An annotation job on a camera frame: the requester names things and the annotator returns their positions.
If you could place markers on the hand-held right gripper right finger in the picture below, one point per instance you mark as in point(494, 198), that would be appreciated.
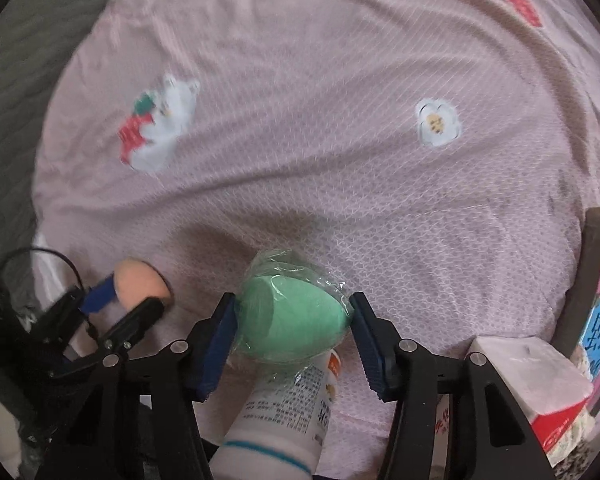
point(370, 355)

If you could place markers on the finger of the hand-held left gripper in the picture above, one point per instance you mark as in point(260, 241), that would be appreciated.
point(100, 296)
point(130, 322)

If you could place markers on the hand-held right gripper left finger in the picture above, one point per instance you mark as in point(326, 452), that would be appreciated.
point(215, 355)

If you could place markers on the orange makeup sponge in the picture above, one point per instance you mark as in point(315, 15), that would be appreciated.
point(142, 285)

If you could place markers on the green makeup sponge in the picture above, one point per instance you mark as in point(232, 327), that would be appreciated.
point(290, 320)

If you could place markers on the white plastic jar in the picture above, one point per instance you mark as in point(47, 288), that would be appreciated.
point(280, 420)

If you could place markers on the red tissue pack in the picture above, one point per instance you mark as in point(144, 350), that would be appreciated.
point(540, 390)

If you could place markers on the pink printed blanket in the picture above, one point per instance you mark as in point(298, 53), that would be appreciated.
point(330, 135)

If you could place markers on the grey quilted sofa cover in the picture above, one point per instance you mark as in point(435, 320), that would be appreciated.
point(20, 60)

